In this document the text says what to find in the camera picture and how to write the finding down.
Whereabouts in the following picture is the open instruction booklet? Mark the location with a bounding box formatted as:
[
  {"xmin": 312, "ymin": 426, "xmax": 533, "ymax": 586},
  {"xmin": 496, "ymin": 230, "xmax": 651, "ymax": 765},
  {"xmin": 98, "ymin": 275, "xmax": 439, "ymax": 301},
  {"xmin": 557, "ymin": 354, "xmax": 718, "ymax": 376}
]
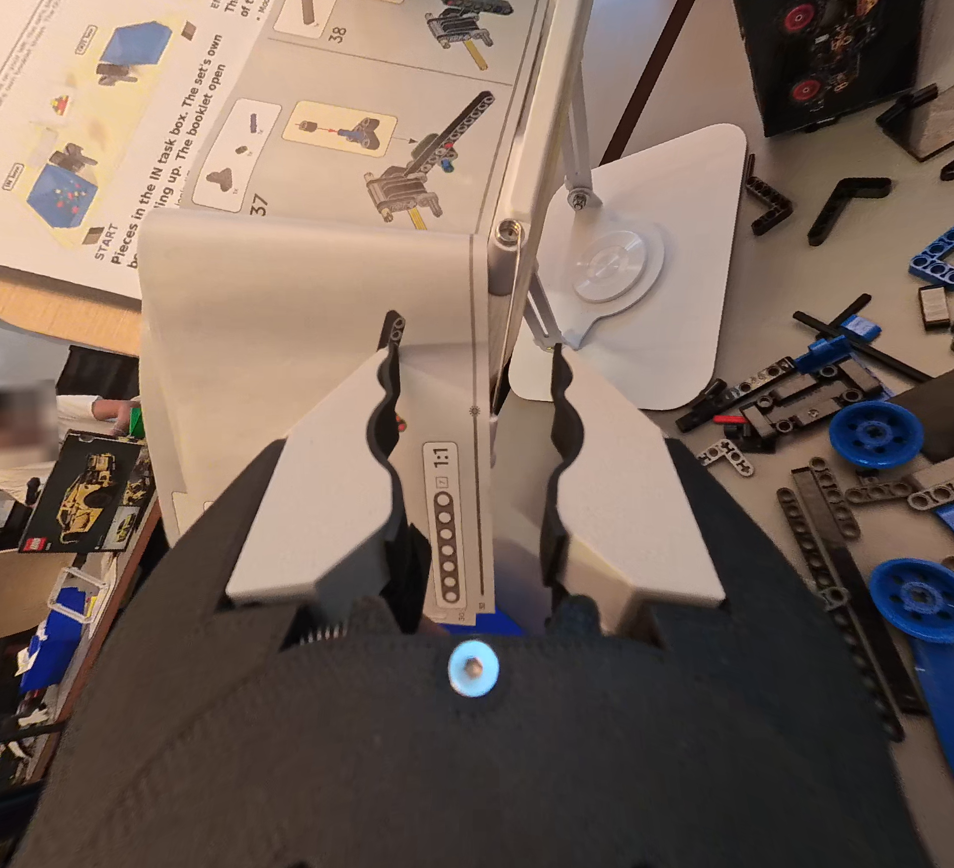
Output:
[{"xmin": 138, "ymin": 0, "xmax": 563, "ymax": 619}]

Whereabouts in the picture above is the yellow toy car set box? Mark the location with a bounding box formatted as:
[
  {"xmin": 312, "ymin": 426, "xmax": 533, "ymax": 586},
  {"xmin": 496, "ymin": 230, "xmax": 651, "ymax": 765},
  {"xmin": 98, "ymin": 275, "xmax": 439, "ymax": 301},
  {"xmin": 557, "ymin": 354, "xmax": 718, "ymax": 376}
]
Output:
[{"xmin": 18, "ymin": 432, "xmax": 149, "ymax": 554}]

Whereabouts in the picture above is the toy truck set box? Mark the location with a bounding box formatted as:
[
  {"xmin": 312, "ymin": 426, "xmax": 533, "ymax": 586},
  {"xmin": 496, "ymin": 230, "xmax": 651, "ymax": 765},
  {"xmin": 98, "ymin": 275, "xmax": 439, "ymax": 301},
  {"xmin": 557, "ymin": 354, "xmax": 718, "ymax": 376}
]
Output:
[{"xmin": 724, "ymin": 0, "xmax": 936, "ymax": 139}]

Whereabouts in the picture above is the grey studded toy beam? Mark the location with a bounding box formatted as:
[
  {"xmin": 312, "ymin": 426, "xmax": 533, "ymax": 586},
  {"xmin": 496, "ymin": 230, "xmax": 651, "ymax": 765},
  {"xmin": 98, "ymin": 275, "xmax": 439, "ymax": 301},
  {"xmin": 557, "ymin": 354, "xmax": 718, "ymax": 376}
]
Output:
[{"xmin": 846, "ymin": 462, "xmax": 954, "ymax": 511}]

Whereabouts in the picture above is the black and blue frame assembly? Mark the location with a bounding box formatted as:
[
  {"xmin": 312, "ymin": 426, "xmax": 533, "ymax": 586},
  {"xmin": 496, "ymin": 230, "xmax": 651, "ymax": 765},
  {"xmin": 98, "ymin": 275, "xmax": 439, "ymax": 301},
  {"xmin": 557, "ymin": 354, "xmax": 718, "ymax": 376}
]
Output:
[{"xmin": 677, "ymin": 339, "xmax": 891, "ymax": 453}]

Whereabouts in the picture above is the dark triangular toy panel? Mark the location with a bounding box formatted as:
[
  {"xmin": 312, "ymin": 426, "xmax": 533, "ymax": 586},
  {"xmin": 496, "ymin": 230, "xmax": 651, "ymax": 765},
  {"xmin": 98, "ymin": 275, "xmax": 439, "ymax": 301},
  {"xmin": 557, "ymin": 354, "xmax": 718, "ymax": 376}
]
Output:
[{"xmin": 890, "ymin": 380, "xmax": 954, "ymax": 463}]

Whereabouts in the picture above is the printed task sheet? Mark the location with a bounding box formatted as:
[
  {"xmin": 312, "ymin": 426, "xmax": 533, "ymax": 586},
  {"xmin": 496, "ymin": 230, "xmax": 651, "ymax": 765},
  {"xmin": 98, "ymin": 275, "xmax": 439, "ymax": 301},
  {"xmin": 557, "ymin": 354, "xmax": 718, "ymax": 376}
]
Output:
[{"xmin": 0, "ymin": 0, "xmax": 314, "ymax": 299}]

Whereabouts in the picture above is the black square toy panel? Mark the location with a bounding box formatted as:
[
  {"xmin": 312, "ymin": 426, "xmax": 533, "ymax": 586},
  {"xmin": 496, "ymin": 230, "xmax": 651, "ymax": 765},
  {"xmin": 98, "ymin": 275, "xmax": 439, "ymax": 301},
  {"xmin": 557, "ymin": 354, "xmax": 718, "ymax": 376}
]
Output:
[{"xmin": 875, "ymin": 84, "xmax": 954, "ymax": 162}]

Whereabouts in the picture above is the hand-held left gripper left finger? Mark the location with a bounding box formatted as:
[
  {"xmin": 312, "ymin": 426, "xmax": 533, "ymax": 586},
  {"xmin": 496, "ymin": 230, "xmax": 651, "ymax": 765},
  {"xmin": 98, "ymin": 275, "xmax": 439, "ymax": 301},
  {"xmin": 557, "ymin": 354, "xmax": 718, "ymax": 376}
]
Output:
[{"xmin": 224, "ymin": 345, "xmax": 433, "ymax": 635}]

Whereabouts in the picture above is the thin black toy axle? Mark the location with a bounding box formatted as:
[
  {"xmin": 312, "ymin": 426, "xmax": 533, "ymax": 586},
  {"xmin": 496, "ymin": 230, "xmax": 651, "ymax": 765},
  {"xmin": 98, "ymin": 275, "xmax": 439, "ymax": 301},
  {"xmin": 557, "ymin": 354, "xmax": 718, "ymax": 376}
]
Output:
[{"xmin": 792, "ymin": 294, "xmax": 936, "ymax": 383}]

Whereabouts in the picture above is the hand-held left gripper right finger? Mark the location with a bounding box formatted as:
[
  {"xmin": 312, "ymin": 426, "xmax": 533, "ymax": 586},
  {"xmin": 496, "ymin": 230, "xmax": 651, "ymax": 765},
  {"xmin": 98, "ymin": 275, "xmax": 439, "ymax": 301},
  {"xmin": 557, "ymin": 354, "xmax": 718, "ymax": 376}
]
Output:
[{"xmin": 538, "ymin": 343, "xmax": 727, "ymax": 635}]

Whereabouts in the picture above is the blue angled toy beam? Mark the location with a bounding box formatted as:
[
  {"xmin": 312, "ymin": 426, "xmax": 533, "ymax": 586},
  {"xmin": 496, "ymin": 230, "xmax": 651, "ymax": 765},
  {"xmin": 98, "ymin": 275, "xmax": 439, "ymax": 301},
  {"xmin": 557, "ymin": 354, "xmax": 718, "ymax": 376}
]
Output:
[{"xmin": 908, "ymin": 227, "xmax": 954, "ymax": 288}]

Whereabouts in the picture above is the white book stand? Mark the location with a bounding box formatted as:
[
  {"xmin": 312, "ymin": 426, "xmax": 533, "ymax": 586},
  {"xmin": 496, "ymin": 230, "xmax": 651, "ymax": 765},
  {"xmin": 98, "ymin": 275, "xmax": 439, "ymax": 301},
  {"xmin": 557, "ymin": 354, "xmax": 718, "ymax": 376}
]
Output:
[{"xmin": 0, "ymin": 0, "xmax": 748, "ymax": 410}]

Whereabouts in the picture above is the blue curved toy panel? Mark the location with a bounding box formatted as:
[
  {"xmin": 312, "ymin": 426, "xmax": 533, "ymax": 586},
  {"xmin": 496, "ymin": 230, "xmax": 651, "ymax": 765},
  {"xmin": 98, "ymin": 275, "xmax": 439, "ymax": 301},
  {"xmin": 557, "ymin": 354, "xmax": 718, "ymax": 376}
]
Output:
[{"xmin": 911, "ymin": 640, "xmax": 954, "ymax": 772}]

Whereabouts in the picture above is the black angled toy beam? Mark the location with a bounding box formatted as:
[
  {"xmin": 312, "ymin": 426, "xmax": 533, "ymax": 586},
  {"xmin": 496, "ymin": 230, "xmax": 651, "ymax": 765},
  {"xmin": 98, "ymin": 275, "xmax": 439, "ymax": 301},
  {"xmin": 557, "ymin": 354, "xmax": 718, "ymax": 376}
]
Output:
[
  {"xmin": 807, "ymin": 177, "xmax": 893, "ymax": 246},
  {"xmin": 745, "ymin": 153, "xmax": 795, "ymax": 237}
]

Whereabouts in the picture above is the pile of black toy beams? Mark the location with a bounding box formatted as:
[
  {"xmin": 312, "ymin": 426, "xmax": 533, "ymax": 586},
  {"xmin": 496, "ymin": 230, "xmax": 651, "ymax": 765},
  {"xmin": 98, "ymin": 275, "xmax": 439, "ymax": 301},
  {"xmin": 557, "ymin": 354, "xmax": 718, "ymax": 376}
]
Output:
[{"xmin": 918, "ymin": 285, "xmax": 954, "ymax": 355}]

